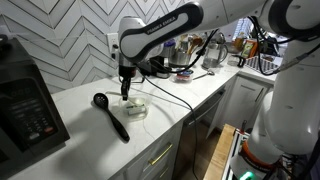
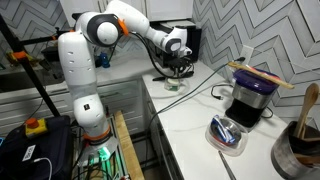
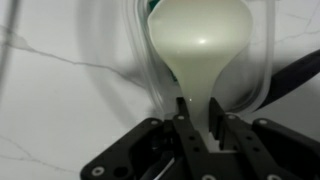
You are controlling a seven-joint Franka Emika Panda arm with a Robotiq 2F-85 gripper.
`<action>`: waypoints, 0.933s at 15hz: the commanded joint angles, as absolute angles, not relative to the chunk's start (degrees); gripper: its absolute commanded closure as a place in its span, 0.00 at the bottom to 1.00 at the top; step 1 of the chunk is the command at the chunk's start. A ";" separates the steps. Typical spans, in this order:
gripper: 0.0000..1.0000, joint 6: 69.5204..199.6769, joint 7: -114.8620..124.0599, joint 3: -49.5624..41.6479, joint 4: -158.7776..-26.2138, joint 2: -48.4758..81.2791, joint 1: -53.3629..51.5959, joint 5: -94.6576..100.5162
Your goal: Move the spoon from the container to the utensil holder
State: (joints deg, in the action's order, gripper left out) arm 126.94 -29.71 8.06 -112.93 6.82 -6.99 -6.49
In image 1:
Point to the small white green-striped packet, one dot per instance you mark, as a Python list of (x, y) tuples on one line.
[(136, 109)]

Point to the black slotted spoon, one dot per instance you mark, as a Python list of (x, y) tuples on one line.
[(115, 121)]

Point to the brown wooden spoon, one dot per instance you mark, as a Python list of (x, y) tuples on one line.
[(196, 41)]

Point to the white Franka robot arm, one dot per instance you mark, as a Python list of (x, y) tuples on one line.
[(160, 30)]

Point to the wooden spatula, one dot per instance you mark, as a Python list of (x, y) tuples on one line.
[(183, 39)]

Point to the amber bottle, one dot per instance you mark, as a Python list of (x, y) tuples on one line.
[(238, 41)]

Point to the black coffee machine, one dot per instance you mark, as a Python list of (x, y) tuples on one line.
[(156, 65)]

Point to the steel utensil holder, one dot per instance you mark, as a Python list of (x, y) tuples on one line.
[(179, 59)]

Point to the white wall outlet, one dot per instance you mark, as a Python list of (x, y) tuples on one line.
[(112, 40)]

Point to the orange and green box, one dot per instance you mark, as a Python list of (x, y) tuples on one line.
[(249, 49)]

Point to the jar with blue lid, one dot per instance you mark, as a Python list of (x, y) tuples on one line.
[(170, 45)]

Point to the white base cabinet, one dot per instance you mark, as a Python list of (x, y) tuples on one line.
[(240, 106)]

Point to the wooden table top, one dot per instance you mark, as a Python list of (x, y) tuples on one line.
[(218, 156)]

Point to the white plastic spoon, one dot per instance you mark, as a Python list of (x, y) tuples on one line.
[(139, 100)]

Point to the clear plastic container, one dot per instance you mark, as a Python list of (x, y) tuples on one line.
[(133, 116)]

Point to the black microwave oven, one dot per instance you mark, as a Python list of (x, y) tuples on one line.
[(26, 110)]

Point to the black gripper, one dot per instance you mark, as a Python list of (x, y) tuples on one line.
[(127, 71)]

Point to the small metal spoon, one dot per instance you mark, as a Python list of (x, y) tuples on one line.
[(210, 72)]

